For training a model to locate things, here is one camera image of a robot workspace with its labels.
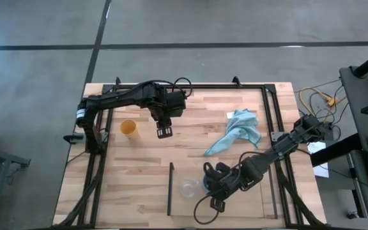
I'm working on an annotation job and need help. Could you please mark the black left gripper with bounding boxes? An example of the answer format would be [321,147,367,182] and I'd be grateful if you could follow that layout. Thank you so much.
[150,105,174,139]

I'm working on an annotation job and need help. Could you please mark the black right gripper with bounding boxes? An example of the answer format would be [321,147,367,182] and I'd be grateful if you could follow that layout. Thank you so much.
[203,162,247,201]

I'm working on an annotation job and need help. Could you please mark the blue ceramic mug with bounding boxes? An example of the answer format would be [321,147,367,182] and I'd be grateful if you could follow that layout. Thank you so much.
[202,174,211,194]

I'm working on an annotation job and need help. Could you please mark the clear glass cup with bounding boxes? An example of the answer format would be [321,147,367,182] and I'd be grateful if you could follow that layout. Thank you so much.
[180,179,201,199]

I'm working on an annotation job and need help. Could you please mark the yellow plastic cup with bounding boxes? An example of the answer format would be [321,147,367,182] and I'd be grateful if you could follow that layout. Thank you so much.
[119,119,139,139]

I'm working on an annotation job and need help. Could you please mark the light blue cloth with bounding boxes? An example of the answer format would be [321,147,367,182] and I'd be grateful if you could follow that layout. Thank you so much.
[204,108,262,157]

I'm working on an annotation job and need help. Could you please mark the white paper sheet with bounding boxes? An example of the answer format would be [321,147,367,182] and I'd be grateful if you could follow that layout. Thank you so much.
[307,140,330,179]

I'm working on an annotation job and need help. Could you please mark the black slanted bar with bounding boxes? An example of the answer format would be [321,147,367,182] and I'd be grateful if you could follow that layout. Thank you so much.
[310,133,362,168]

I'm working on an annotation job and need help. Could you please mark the grey metal side table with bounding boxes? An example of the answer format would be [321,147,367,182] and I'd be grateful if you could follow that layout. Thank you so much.
[0,143,31,224]

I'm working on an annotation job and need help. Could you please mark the grey desk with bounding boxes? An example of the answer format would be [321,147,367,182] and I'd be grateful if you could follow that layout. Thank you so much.
[339,66,368,230]

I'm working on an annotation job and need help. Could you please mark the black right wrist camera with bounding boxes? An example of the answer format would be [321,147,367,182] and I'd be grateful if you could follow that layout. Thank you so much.
[209,197,227,213]

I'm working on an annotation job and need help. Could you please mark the black metal table frame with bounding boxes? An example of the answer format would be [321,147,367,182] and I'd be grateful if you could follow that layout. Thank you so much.
[56,76,327,229]

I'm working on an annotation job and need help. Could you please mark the black floor cables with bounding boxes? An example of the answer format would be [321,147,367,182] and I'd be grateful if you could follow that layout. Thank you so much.
[294,79,351,128]

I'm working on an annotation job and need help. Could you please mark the yellow cable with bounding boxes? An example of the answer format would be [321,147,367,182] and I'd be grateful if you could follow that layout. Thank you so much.
[298,86,339,125]

